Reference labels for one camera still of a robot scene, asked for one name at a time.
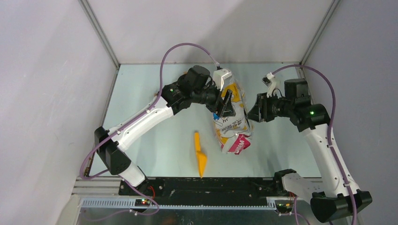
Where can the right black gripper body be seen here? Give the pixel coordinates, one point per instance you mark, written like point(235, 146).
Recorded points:
point(271, 107)

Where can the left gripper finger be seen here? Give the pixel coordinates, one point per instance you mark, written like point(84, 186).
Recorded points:
point(222, 101)
point(228, 110)

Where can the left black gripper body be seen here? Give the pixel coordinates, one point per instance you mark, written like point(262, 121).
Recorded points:
point(212, 96)

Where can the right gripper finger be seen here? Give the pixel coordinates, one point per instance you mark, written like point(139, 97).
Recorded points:
point(258, 101)
point(254, 114)

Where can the pet food bag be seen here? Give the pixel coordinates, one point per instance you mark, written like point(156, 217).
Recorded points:
point(235, 132)

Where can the orange plastic scoop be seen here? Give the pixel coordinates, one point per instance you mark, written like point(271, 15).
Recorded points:
point(200, 156)

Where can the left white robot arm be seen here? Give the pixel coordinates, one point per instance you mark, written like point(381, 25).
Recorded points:
point(196, 86)

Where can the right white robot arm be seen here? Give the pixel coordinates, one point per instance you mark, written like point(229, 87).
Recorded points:
point(339, 196)

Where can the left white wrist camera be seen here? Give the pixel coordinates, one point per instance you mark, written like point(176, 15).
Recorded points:
point(222, 78)

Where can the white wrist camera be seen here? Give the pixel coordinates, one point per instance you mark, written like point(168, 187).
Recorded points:
point(222, 78)
point(271, 82)

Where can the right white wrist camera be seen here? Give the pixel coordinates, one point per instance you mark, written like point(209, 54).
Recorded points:
point(271, 82)

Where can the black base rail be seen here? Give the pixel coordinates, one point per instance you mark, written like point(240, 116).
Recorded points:
point(184, 191)

